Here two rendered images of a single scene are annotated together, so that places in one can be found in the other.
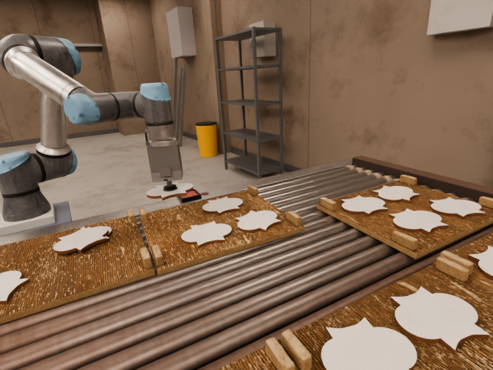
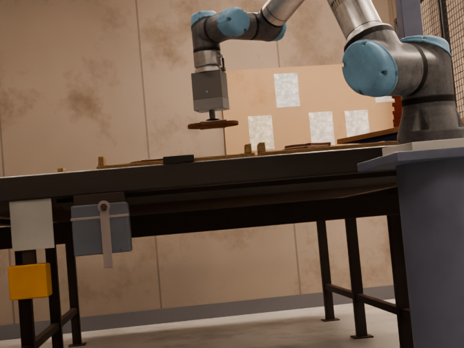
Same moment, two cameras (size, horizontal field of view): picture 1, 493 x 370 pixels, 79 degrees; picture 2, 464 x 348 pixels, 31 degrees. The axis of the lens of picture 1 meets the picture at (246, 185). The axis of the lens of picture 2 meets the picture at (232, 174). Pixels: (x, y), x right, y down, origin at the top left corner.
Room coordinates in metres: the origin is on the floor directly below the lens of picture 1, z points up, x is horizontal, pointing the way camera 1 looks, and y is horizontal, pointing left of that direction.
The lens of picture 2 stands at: (2.94, 1.11, 0.75)
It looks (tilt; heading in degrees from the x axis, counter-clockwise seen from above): 4 degrees up; 202
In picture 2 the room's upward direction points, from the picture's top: 5 degrees counter-clockwise
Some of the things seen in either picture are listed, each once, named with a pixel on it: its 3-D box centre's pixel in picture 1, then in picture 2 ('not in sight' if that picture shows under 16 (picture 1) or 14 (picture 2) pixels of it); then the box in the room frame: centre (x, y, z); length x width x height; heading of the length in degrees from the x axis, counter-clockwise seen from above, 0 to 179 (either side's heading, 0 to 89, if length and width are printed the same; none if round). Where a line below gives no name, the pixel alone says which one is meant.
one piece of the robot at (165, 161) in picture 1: (163, 160); (212, 90); (0.85, 0.23, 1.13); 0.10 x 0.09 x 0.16; 7
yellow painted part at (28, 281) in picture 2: not in sight; (27, 248); (1.26, -0.11, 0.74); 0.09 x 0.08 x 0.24; 117
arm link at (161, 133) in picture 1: (160, 132); (208, 61); (0.86, 0.24, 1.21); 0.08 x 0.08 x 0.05
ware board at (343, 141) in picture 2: not in sight; (433, 131); (-0.16, 0.68, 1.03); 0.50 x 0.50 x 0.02; 56
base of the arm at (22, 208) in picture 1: (24, 201); (429, 120); (1.06, 0.84, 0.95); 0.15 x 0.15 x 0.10
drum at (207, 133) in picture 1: (207, 139); not in sight; (5.49, 0.67, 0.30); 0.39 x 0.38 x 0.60; 121
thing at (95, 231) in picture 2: not in sight; (102, 230); (1.18, 0.05, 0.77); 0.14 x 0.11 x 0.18; 117
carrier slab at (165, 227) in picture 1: (216, 222); (177, 167); (0.83, 0.10, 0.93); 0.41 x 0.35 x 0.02; 114
